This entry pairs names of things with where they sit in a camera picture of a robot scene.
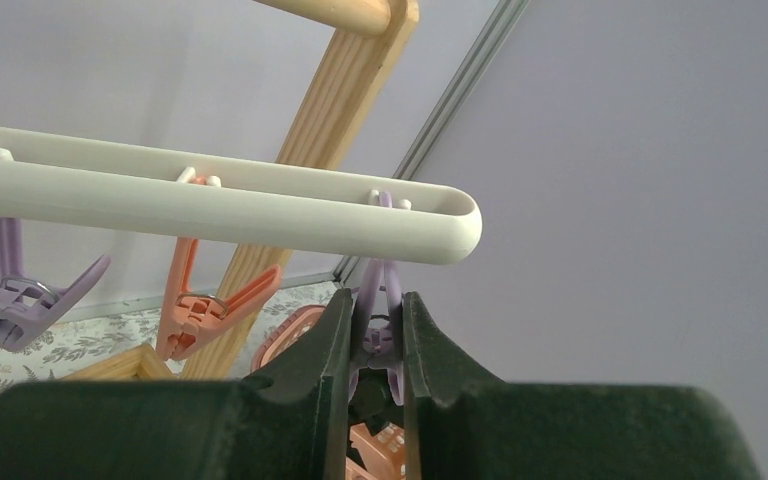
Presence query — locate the purple clothespin end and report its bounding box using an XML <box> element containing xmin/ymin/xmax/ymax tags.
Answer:
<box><xmin>347</xmin><ymin>190</ymin><xmax>413</xmax><ymax>407</ymax></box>

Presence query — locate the purple clothespin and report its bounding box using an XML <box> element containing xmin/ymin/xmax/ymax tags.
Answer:
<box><xmin>0</xmin><ymin>217</ymin><xmax>111</xmax><ymax>352</ymax></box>

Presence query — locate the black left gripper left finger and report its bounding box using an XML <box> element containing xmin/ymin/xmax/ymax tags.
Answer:
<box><xmin>0</xmin><ymin>289</ymin><xmax>353</xmax><ymax>479</ymax></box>

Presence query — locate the pink plastic laundry basket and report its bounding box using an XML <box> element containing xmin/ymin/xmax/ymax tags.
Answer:
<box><xmin>251</xmin><ymin>305</ymin><xmax>406</xmax><ymax>479</ymax></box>

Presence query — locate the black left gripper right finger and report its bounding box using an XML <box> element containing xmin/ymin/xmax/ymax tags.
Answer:
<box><xmin>403</xmin><ymin>292</ymin><xmax>761</xmax><ymax>479</ymax></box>

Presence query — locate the orange clothespin right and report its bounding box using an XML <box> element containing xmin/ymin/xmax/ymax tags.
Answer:
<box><xmin>155</xmin><ymin>237</ymin><xmax>283</xmax><ymax>361</ymax></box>

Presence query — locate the wooden drying rack frame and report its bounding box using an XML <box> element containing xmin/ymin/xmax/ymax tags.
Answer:
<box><xmin>64</xmin><ymin>1</ymin><xmax>420</xmax><ymax>381</ymax></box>

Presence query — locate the floral patterned table mat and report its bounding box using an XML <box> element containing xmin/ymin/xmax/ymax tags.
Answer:
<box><xmin>0</xmin><ymin>282</ymin><xmax>339</xmax><ymax>390</ymax></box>

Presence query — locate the black sock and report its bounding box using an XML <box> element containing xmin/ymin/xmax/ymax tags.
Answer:
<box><xmin>348</xmin><ymin>368</ymin><xmax>404</xmax><ymax>436</ymax></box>

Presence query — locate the white plastic clip hanger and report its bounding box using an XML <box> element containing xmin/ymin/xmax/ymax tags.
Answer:
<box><xmin>0</xmin><ymin>127</ymin><xmax>482</xmax><ymax>265</ymax></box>

